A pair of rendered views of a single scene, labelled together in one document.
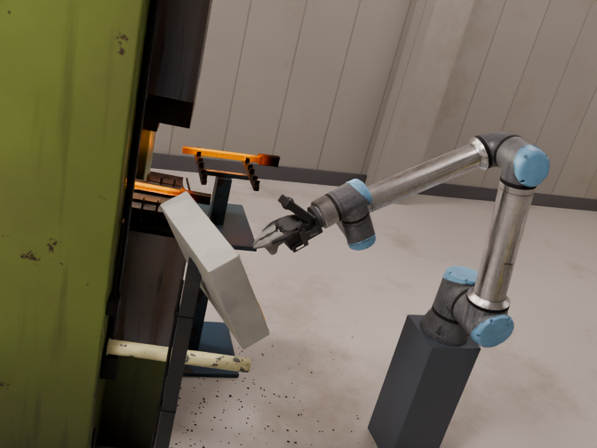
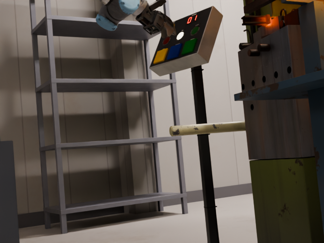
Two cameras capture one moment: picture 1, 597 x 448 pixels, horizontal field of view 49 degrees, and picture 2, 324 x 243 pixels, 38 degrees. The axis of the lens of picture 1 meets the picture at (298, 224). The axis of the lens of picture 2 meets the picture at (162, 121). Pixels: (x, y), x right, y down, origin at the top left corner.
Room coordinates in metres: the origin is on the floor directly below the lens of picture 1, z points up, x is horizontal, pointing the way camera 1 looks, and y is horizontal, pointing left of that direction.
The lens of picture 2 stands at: (3.74, -0.24, 0.51)
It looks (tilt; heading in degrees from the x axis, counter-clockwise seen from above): 4 degrees up; 173
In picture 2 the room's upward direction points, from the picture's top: 5 degrees counter-clockwise
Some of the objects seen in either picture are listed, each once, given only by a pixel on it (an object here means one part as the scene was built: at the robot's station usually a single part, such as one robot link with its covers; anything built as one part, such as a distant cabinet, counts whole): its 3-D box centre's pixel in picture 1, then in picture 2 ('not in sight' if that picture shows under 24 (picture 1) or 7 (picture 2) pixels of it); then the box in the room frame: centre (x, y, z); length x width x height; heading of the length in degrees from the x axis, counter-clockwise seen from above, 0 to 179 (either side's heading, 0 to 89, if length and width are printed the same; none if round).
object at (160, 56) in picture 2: not in sight; (161, 56); (1.44, 0.06, 1.01); 0.07 x 0.05 x 0.07; 35
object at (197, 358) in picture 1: (179, 356); (217, 128); (1.66, 0.26, 0.62); 0.44 x 0.05 x 0.05; 100
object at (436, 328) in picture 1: (447, 320); not in sight; (2.24, -0.65, 0.65); 0.19 x 0.19 x 0.10
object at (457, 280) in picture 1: (460, 292); not in sight; (2.24, -0.66, 0.79); 0.17 x 0.15 x 0.18; 24
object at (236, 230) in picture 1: (215, 223); (323, 85); (2.54, 0.35, 0.67); 0.40 x 0.30 x 0.02; 19
